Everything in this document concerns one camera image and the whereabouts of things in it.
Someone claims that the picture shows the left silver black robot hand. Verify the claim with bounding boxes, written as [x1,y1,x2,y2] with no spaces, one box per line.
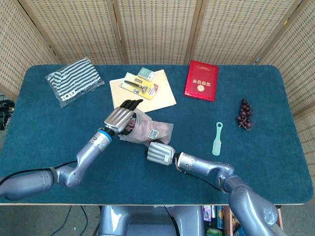
[103,99,144,136]

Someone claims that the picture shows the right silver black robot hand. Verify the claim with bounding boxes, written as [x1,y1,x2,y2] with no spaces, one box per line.
[147,140,176,166]

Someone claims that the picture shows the frosted zip bag with clothing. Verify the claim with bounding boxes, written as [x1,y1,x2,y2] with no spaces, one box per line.
[117,109,174,148]

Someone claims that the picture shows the striped fabric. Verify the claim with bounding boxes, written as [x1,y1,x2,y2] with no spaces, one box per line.
[45,57,105,109]

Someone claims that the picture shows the razor in yellow blister pack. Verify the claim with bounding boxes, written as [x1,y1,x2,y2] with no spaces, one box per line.
[120,78,158,100]

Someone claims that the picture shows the beige spiral notebook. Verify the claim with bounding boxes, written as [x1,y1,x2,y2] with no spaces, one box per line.
[109,69,177,114]

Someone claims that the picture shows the small green white box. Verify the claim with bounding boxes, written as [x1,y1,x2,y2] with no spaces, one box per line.
[137,67,156,82]

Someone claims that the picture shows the mint green brush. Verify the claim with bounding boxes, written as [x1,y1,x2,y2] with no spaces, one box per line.
[212,122,224,156]

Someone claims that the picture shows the grey robot torso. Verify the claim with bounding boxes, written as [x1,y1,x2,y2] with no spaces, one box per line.
[98,205,206,236]

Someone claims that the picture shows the red certificate book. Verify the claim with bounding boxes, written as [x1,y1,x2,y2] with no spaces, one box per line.
[184,60,219,103]

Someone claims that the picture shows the colourful packaged goods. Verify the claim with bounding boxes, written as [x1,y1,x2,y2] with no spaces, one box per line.
[203,205,224,236]

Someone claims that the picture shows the bunch of dark grapes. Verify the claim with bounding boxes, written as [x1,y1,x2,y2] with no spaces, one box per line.
[236,98,256,131]

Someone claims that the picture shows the blue felt table cover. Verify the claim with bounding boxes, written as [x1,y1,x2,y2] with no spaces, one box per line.
[0,64,315,205]

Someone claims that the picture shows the coloured right wrist cable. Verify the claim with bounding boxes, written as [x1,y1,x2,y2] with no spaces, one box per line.
[175,159,188,175]

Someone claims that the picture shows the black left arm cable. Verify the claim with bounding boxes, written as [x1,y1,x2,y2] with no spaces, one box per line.
[0,160,78,185]

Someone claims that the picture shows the dark floor cable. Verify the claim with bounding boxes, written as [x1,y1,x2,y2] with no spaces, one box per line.
[59,205,89,236]

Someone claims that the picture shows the tangle of floor cables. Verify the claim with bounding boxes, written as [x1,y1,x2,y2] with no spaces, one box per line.
[0,94,17,131]

